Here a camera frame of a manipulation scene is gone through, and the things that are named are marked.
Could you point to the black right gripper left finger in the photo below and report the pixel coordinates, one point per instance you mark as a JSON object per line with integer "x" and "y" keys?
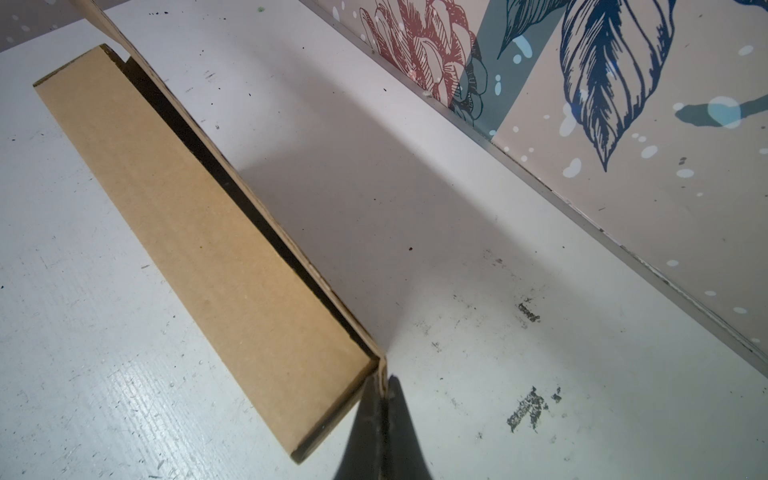
{"x": 363, "y": 457}

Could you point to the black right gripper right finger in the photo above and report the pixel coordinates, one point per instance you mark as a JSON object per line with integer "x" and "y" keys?
{"x": 404, "y": 459}

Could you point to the brown cardboard paper box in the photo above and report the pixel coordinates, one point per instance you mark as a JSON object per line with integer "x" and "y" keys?
{"x": 291, "y": 344}

